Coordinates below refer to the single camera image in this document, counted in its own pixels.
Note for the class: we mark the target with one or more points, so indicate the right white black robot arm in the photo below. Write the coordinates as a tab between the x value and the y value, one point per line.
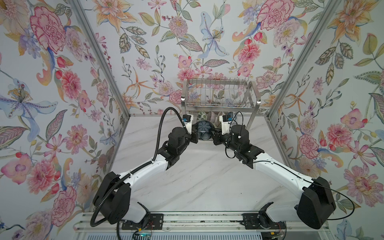
315	202

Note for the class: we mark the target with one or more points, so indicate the blue-rimmed leaf bowl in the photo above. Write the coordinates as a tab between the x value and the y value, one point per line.
202	116

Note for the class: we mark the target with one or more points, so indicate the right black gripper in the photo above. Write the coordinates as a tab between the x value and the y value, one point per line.
217	139

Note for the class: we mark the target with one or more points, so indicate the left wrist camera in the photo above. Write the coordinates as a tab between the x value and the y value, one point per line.
188	122

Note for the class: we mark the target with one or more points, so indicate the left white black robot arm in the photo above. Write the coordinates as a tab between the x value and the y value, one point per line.
113	202

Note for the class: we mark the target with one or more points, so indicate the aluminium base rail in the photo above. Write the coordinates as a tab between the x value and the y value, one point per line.
222	222

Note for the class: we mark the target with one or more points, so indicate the left aluminium frame post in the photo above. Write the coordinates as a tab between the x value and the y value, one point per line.
91	37

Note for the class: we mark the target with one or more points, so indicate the steel two-tier dish rack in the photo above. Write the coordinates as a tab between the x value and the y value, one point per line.
221	96

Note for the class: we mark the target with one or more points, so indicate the right aluminium frame post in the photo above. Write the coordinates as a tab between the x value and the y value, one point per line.
325	18

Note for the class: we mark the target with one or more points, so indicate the dark blue patterned bowl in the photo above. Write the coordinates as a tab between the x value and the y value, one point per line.
204	130

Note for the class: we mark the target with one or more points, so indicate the aluminium frame post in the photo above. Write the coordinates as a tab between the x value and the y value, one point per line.
91	37
325	18

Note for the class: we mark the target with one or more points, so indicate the purple striped bowl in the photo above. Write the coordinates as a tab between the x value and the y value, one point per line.
213	117

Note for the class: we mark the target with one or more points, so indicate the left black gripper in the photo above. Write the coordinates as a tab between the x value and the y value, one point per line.
194	136

